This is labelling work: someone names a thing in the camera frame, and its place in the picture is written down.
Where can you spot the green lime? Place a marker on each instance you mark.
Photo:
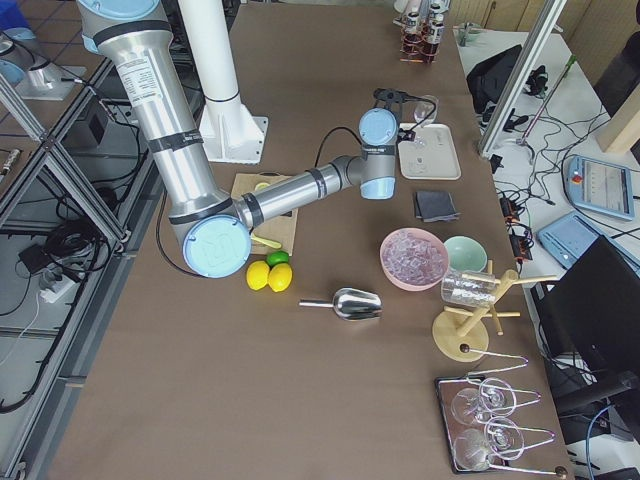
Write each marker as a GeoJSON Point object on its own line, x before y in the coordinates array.
{"type": "Point", "coordinates": [277, 257]}

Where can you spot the copper wire bottle basket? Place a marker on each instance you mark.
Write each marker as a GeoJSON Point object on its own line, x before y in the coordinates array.
{"type": "Point", "coordinates": [421, 39]}

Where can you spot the clear textured glass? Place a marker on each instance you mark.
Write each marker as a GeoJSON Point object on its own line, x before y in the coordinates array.
{"type": "Point", "coordinates": [471, 289]}

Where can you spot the blue teach pendant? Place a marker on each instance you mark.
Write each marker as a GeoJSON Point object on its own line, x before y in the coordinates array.
{"type": "Point", "coordinates": [600, 186]}
{"type": "Point", "coordinates": [570, 236]}

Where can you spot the pink bowl with ice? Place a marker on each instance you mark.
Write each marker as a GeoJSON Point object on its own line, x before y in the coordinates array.
{"type": "Point", "coordinates": [413, 259]}

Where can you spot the upside down wine glass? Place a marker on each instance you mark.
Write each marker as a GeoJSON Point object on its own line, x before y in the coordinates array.
{"type": "Point", "coordinates": [499, 441]}
{"type": "Point", "coordinates": [479, 404]}

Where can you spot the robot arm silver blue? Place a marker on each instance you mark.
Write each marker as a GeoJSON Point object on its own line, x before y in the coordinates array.
{"type": "Point", "coordinates": [212, 227]}

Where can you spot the clear wine glass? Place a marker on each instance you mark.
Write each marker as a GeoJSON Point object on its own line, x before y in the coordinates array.
{"type": "Point", "coordinates": [425, 111]}

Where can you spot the tea bottle white cap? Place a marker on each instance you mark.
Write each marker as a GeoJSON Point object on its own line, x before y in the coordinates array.
{"type": "Point", "coordinates": [411, 26]}
{"type": "Point", "coordinates": [433, 36]}

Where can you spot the steel ice scoop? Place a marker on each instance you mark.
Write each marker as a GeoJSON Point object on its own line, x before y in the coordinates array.
{"type": "Point", "coordinates": [350, 304]}

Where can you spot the green bowl with utensils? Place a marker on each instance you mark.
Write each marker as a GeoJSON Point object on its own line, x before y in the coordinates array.
{"type": "Point", "coordinates": [467, 32]}

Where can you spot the black monitor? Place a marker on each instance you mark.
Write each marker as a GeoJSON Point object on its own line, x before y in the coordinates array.
{"type": "Point", "coordinates": [593, 310]}

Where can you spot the small mint green bowl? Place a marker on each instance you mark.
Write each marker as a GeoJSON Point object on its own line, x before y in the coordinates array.
{"type": "Point", "coordinates": [465, 254]}

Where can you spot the yellow plastic knife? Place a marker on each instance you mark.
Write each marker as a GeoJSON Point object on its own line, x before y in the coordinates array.
{"type": "Point", "coordinates": [266, 242]}

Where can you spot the mirror tray glass rack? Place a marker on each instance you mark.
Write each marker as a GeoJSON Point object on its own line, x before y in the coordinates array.
{"type": "Point", "coordinates": [447, 387]}

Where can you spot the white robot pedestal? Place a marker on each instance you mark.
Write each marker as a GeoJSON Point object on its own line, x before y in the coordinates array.
{"type": "Point", "coordinates": [230, 132]}

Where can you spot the cream serving tray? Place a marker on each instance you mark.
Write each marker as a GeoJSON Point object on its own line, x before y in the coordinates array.
{"type": "Point", "coordinates": [431, 155]}

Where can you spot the grey folded cloth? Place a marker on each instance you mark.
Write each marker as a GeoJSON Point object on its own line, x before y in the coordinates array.
{"type": "Point", "coordinates": [433, 206]}

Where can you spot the wooden cutting board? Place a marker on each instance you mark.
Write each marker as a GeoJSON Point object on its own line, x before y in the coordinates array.
{"type": "Point", "coordinates": [281, 228]}

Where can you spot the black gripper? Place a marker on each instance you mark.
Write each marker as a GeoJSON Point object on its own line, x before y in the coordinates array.
{"type": "Point", "coordinates": [406, 136]}

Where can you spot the wooden cup tree stand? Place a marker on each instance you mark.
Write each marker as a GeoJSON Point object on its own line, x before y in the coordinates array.
{"type": "Point", "coordinates": [458, 331]}

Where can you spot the aluminium frame post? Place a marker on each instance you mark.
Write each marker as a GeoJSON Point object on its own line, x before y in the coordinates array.
{"type": "Point", "coordinates": [533, 45]}

